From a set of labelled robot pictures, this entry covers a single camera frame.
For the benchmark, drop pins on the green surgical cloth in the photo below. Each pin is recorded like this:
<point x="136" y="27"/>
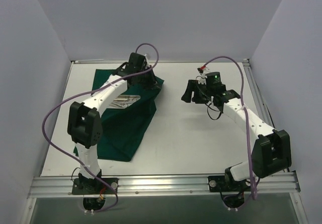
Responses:
<point x="124" y="129"/>

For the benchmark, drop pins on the front aluminium rail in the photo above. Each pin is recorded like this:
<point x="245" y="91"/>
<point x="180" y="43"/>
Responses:
<point x="160" y="185"/>

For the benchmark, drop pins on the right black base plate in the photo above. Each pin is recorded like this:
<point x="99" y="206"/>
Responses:
<point x="218" y="183"/>

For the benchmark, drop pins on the right aluminium rail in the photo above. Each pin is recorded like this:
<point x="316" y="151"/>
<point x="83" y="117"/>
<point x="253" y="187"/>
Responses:
<point x="261" y="108"/>

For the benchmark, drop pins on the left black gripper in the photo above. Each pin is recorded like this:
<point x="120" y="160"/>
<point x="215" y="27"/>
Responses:
<point x="147" y="78"/>

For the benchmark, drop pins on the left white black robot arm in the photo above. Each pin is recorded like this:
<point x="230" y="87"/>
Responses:
<point x="84" y="120"/>

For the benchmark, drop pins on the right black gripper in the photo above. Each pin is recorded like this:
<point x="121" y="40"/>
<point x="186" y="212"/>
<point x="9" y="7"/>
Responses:
<point x="196" y="93"/>

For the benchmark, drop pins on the back aluminium rail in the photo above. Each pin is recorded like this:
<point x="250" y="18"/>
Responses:
<point x="98" y="61"/>

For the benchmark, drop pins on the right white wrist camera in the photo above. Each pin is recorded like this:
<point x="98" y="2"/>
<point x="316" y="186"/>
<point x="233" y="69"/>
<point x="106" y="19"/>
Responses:
<point x="203" y="71"/>

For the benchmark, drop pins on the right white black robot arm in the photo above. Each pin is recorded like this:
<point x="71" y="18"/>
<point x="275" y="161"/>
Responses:
<point x="248" y="122"/>

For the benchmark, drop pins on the metal instrument tray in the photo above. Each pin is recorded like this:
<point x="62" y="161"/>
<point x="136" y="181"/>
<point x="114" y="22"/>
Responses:
<point x="114" y="106"/>

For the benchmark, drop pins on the aluminium rail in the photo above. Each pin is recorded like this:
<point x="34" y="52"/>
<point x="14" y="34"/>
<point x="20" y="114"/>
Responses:
<point x="98" y="61"/>
<point x="261" y="108"/>
<point x="160" y="185"/>

